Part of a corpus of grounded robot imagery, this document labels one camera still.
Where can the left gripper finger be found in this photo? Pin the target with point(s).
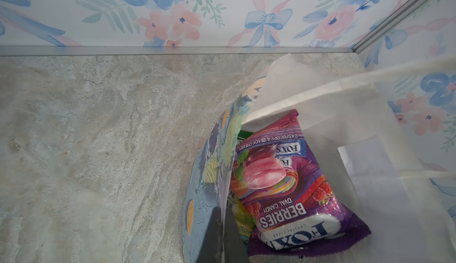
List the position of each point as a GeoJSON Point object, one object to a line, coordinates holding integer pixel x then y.
{"type": "Point", "coordinates": [222, 242]}

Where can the green Fox's lemon bag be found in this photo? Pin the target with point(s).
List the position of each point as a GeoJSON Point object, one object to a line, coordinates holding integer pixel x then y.
{"type": "Point", "coordinates": [244, 220]}

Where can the purple Fox's berries bag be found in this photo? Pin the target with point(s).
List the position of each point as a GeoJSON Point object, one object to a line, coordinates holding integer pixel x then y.
{"type": "Point", "coordinates": [278, 180]}

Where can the floral paper gift bag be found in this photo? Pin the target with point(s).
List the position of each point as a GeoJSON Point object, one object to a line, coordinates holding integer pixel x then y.
{"type": "Point", "coordinates": [364, 153]}

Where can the right corner aluminium post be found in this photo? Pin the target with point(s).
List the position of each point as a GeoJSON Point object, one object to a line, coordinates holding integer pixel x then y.
{"type": "Point", "coordinates": [402, 10]}

